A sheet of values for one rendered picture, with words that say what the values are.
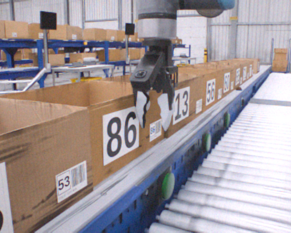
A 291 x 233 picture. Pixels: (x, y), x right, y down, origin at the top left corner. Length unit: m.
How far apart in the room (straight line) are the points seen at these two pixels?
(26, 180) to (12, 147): 0.06
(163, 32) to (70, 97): 0.43
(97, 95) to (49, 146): 0.56
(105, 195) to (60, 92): 0.45
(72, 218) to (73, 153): 0.11
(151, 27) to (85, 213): 0.40
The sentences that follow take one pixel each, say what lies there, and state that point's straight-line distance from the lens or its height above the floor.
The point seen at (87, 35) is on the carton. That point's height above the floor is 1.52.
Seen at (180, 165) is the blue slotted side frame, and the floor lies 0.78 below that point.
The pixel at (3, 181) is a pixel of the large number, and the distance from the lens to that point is 0.42.
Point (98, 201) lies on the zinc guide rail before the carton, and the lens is 0.54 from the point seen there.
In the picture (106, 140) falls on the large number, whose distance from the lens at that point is 0.62.
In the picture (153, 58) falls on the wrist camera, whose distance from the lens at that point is 0.65.
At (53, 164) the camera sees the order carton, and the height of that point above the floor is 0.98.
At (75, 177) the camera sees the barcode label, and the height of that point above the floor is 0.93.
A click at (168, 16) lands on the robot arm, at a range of 0.66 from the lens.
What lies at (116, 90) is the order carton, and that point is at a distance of 0.96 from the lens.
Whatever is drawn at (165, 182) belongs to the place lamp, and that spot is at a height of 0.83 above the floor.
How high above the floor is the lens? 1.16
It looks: 13 degrees down
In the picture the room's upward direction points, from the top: straight up
